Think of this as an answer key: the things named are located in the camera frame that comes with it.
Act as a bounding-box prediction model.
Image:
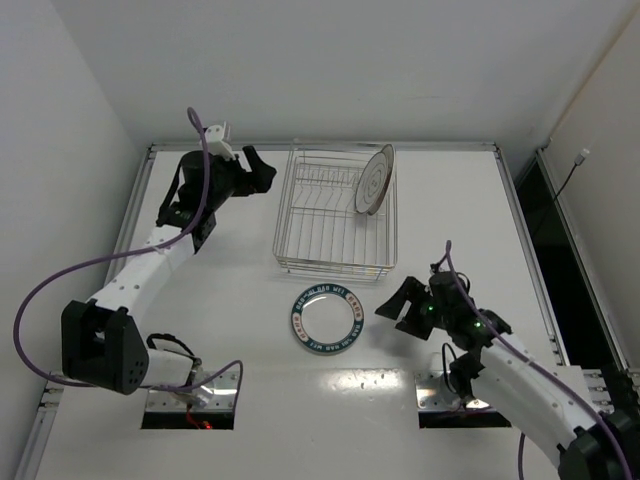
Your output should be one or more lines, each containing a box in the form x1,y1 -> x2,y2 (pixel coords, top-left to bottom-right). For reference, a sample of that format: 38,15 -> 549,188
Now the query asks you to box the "aluminium table frame rail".
104,141 -> 631,374

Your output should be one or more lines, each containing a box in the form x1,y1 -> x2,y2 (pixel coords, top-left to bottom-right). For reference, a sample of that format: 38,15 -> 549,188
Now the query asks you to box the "metal base plate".
414,370 -> 495,414
145,366 -> 241,414

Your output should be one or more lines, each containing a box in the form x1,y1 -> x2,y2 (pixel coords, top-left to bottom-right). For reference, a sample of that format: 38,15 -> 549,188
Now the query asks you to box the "silver wire dish rack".
273,141 -> 398,281

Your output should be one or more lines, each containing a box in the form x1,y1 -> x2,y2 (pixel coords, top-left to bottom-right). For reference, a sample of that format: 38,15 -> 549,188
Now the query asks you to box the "orange sunburst plate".
369,144 -> 396,215

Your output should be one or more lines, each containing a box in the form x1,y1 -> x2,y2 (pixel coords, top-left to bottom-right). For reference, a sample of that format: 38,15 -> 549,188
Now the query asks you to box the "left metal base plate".
145,366 -> 241,414

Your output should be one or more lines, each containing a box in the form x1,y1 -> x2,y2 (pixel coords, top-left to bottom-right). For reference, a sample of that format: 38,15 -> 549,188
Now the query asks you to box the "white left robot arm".
61,146 -> 277,395

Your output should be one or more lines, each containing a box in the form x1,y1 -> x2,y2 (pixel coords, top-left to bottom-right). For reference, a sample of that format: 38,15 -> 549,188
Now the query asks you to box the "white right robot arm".
376,271 -> 639,479

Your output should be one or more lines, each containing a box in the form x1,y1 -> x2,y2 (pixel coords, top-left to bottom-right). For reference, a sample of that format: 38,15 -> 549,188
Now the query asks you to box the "teal rimmed text plate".
290,283 -> 365,356

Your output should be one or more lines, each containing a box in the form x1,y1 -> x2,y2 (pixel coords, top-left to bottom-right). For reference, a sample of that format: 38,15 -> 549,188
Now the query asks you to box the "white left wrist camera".
201,122 -> 235,161

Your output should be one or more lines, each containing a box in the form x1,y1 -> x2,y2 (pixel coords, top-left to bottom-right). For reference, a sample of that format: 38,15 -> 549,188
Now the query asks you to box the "black hanging usb cable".
552,148 -> 590,204

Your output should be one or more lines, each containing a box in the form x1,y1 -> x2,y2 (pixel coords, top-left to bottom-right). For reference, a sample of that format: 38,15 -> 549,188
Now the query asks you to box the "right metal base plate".
414,370 -> 495,414

